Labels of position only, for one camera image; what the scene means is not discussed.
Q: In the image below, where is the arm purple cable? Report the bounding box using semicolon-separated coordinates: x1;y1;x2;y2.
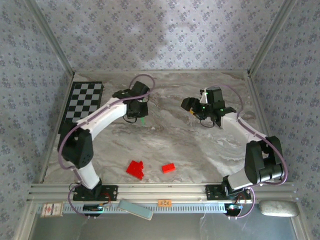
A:
214;84;289;221
57;74;156;221

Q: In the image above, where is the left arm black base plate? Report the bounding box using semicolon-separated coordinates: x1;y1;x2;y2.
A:
72;184;119;202

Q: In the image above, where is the red and white card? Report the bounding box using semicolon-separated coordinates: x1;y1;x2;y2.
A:
39;202;63;218

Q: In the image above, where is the aluminium corner post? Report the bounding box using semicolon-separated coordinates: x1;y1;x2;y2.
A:
24;0;76;76
247;0;299;76

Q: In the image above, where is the grey slotted cable duct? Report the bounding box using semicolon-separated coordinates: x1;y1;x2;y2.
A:
61;202;227;215

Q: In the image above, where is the grey-blue flat block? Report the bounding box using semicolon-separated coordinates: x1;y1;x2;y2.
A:
117;199;154;221

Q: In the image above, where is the large red brick assembly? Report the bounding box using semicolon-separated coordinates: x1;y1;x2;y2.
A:
125;160;145;180

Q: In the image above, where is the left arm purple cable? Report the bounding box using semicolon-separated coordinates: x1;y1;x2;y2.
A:
57;74;156;221

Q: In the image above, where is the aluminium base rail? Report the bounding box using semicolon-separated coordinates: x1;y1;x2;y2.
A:
26;182;300;204

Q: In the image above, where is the aluminium side rail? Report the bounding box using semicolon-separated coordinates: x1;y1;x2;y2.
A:
246;74;286;182
37;72;76;184

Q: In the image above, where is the grey stone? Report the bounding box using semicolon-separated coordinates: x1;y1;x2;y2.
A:
258;200;300;217

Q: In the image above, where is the small red toy brick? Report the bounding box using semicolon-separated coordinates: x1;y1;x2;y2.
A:
161;162;176;174

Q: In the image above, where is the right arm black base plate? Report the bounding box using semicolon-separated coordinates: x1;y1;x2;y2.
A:
205;184;252;201

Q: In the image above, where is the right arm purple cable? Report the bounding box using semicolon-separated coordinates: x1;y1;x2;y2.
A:
214;84;289;221

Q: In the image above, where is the black and grey checkerboard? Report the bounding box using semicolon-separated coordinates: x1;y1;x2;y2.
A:
57;81;104;136

